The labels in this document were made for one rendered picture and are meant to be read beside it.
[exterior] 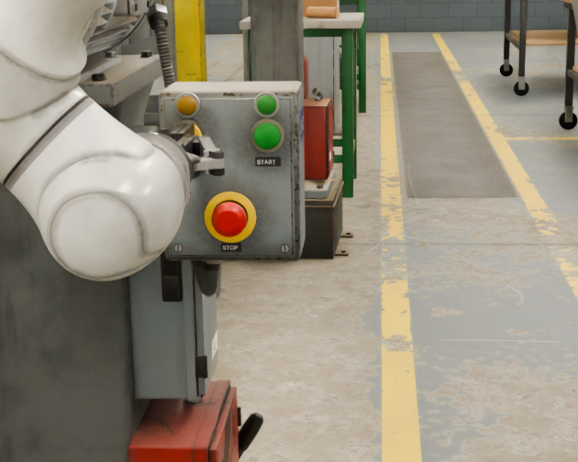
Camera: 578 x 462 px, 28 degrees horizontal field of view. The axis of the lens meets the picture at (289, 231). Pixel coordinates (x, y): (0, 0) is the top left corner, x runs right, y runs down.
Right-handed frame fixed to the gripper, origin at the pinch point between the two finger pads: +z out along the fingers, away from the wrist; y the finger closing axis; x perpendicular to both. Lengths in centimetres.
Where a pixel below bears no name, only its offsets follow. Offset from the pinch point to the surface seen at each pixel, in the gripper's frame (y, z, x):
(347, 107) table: 5, 453, -61
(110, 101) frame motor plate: -11.0, 13.1, 2.7
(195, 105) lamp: 1.0, 3.7, 3.4
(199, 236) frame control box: 0.8, 4.0, -11.9
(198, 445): -2.8, 19.0, -45.2
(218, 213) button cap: 3.4, 2.0, -8.6
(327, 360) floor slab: 5, 216, -107
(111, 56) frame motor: -15.5, 33.9, 6.1
